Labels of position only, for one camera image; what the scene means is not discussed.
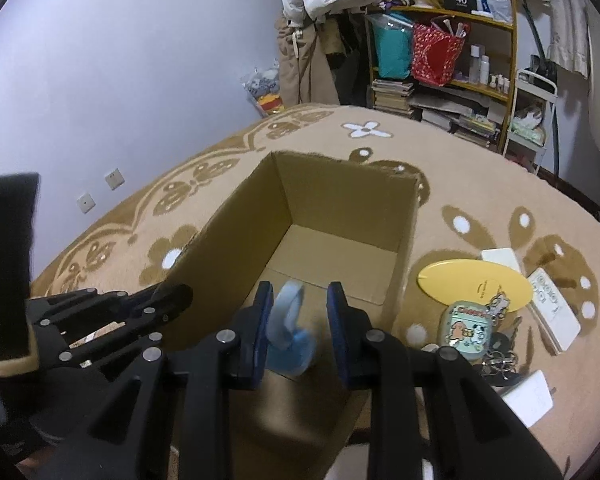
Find teal bag in clear bin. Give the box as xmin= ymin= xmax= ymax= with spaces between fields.
xmin=369 ymin=12 xmax=415 ymax=81

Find wooden shelf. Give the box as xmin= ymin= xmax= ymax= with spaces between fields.
xmin=362 ymin=0 xmax=522 ymax=156

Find pile of papers and magazines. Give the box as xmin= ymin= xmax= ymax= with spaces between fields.
xmin=410 ymin=82 xmax=504 ymax=149

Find red patterned bag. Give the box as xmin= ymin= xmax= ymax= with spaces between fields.
xmin=411 ymin=16 xmax=468 ymax=87

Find cartoon earphone case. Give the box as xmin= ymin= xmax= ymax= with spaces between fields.
xmin=437 ymin=301 xmax=491 ymax=361

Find cardboard box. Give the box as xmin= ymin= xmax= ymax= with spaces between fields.
xmin=155 ymin=150 xmax=423 ymax=480

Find white trolley cart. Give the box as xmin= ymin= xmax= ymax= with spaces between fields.
xmin=502 ymin=67 xmax=559 ymax=174

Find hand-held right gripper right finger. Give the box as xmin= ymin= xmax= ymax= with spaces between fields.
xmin=326 ymin=281 xmax=563 ymax=480

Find light blue handheld fan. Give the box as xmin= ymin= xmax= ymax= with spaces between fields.
xmin=267 ymin=280 xmax=316 ymax=377

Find small white box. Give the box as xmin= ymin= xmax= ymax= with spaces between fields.
xmin=481 ymin=247 xmax=524 ymax=276

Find white flat remote control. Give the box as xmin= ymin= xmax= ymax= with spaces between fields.
xmin=525 ymin=267 xmax=581 ymax=354

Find crumpled plastic bag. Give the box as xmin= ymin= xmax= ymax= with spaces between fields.
xmin=511 ymin=104 xmax=547 ymax=142

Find beige floral blanket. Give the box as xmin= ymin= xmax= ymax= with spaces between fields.
xmin=30 ymin=102 xmax=600 ymax=480

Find stack of books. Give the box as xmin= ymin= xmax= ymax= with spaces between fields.
xmin=370 ymin=79 xmax=415 ymax=119

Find black hanging clothes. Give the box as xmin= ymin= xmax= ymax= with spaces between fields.
xmin=325 ymin=7 xmax=376 ymax=109

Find beige hanging coat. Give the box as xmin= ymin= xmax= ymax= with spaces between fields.
xmin=275 ymin=15 xmax=341 ymax=109

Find white card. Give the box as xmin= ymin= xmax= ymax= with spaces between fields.
xmin=500 ymin=370 xmax=554 ymax=429

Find bag of plush toys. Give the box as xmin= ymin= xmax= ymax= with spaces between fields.
xmin=241 ymin=60 xmax=287 ymax=119

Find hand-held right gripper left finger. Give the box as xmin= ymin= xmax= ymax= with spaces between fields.
xmin=37 ymin=281 xmax=276 ymax=480

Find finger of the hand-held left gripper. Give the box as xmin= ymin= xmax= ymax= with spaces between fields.
xmin=26 ymin=282 xmax=194 ymax=343
xmin=55 ymin=327 xmax=168 ymax=368

